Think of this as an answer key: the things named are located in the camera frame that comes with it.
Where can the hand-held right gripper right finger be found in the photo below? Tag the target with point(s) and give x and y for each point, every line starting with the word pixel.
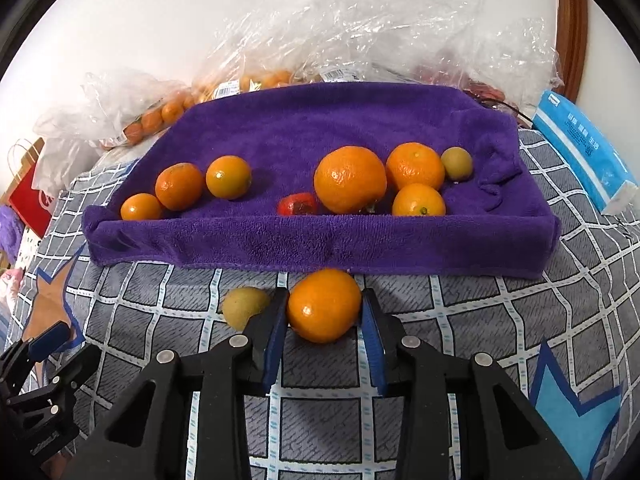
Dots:
pixel 372 350

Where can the labelled clear bag of mandarins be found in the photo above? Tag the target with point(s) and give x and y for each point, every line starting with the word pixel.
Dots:
pixel 250 80

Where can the green jujube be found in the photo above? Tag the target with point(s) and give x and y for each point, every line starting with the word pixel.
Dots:
pixel 456 163
pixel 242 305

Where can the white translucent plastic bag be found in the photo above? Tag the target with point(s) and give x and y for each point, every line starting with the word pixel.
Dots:
pixel 57 165

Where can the large orange mandarin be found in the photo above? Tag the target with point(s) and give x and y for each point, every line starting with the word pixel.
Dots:
pixel 350 180

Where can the red paper bag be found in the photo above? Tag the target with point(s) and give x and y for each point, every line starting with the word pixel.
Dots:
pixel 30 205

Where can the small red tomato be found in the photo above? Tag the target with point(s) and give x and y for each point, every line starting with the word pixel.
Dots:
pixel 297 205

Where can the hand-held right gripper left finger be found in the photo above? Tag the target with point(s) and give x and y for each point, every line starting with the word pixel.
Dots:
pixel 275 340

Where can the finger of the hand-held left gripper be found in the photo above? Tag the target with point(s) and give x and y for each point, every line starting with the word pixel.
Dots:
pixel 50 336
pixel 82 360

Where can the blue tissue pack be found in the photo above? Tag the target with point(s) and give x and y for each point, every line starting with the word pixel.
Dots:
pixel 580 150

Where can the purple towel-covered tray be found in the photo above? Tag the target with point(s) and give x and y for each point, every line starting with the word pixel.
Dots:
pixel 300 130

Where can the clear bag of cherry tomatoes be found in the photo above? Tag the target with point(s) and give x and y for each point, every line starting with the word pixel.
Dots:
pixel 482 91

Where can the purple plush cloth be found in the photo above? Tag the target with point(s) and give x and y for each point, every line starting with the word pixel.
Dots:
pixel 9 232

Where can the brown wooden door frame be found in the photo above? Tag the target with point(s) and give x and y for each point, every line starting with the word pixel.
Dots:
pixel 572 35

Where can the oval orange mandarin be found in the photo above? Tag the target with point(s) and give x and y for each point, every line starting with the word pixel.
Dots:
pixel 179 186

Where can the brown paper bag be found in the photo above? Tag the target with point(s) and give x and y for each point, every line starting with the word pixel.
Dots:
pixel 27 157

